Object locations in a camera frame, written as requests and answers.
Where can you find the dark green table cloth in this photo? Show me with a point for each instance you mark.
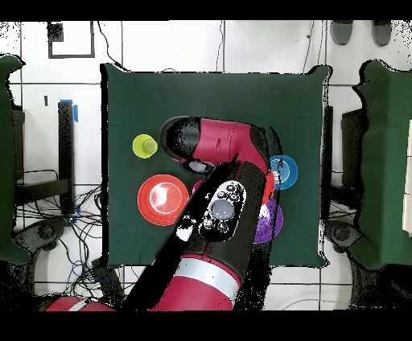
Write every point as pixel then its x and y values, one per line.
pixel 145 96

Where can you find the black metal frame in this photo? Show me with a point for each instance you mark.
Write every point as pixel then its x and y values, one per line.
pixel 42 190

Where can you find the black box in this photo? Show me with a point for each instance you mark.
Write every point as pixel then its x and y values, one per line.
pixel 352 148

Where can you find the person's foot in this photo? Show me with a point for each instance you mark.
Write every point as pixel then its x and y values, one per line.
pixel 341 32
pixel 382 33

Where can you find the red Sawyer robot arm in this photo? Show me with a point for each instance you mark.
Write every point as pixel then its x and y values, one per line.
pixel 222 138

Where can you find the black square floor frame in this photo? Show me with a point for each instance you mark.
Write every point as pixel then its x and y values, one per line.
pixel 71 56

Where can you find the yellow cup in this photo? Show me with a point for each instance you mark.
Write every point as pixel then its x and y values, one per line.
pixel 145 146

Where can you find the black post with blue tape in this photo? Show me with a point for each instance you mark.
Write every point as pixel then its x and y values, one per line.
pixel 66 154

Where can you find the purple bowl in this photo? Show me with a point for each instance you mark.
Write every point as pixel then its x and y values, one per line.
pixel 273 223

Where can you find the green cloth covered table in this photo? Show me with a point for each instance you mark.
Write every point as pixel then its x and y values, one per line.
pixel 4 161
pixel 386 161

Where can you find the black power strip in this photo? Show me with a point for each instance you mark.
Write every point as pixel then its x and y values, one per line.
pixel 109 283

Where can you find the red cup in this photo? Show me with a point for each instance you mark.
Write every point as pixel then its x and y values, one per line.
pixel 196 186

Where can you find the black pedestal foot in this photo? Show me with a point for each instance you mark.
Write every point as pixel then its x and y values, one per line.
pixel 45 232
pixel 341 233

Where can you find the straight-sided blue bowl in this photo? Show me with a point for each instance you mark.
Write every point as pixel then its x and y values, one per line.
pixel 288 172

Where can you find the small black item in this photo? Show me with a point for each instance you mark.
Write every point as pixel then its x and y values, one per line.
pixel 46 100

